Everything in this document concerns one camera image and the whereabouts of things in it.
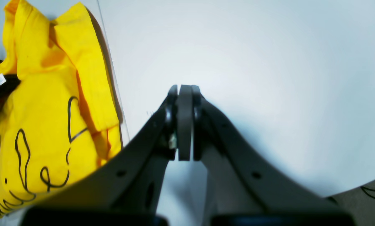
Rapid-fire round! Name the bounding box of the orange T-shirt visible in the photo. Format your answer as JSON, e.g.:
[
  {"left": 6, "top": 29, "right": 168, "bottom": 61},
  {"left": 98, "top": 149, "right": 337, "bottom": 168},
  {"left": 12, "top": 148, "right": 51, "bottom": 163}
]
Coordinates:
[{"left": 0, "top": 0, "right": 122, "bottom": 218}]

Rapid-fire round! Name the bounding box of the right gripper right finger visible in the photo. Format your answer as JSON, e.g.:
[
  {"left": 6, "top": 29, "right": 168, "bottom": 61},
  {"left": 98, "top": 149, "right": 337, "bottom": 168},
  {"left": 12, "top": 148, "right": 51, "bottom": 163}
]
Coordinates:
[{"left": 185, "top": 85, "right": 354, "bottom": 226}]

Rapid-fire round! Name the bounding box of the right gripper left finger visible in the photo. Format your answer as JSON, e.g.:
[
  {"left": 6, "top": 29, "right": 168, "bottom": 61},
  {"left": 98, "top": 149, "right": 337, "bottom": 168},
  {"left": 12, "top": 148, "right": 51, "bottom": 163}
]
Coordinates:
[{"left": 20, "top": 85, "right": 178, "bottom": 226}]

